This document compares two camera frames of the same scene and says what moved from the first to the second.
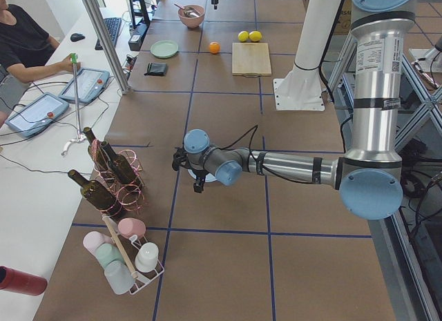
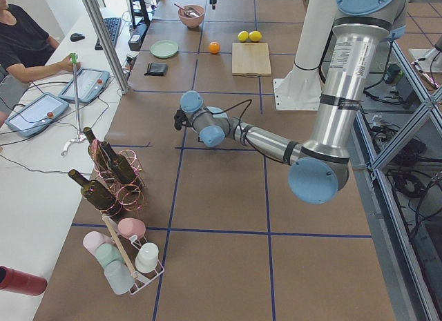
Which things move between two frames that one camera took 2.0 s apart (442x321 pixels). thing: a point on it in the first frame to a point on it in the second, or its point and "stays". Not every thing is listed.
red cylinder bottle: (14, 280) stays
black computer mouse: (76, 37) stays
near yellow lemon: (243, 36) stays
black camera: (179, 158) to (179, 119)
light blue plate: (208, 177) to (214, 110)
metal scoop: (187, 11) stays
